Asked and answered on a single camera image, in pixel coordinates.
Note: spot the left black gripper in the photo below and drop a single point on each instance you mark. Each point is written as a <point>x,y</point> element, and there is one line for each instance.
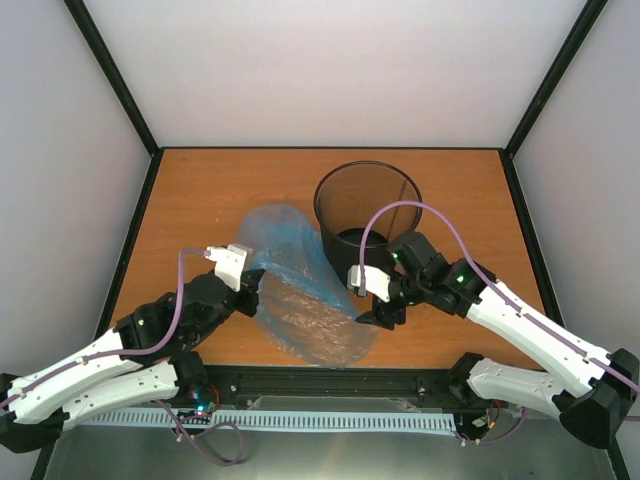
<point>251,280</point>

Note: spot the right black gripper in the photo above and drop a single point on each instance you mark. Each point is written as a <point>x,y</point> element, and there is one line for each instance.
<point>385,316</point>

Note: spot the blue translucent trash bag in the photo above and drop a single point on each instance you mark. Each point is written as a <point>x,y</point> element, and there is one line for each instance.
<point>303,307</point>

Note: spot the black mesh trash bin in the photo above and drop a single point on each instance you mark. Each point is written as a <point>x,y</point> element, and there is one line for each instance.
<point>348,197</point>

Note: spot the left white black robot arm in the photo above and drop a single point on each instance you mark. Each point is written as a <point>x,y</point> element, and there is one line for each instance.
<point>149,355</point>

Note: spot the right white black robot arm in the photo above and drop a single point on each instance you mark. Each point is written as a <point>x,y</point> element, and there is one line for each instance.
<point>588,389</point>

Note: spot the small green-lit circuit board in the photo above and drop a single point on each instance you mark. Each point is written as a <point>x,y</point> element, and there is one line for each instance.
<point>206,402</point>

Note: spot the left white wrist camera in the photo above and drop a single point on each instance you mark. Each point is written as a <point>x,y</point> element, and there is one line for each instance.
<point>229,263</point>

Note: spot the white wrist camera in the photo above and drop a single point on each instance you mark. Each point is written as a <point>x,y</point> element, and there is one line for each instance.
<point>369,280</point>
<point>229,263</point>

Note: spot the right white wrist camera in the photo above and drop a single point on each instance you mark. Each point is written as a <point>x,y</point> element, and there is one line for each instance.
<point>369,280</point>

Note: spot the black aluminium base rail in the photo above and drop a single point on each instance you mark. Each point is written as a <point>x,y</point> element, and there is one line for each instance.
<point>236,383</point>

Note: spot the light blue slotted cable duct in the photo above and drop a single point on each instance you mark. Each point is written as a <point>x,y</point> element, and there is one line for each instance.
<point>282,421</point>

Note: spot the left black frame post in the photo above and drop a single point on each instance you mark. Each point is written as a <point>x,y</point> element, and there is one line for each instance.
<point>101,53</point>

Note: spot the black frame post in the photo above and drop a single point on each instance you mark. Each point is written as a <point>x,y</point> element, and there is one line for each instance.
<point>101,53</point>
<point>570,47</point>

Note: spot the right black frame post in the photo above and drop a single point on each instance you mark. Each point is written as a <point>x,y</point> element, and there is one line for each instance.
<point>570,47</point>

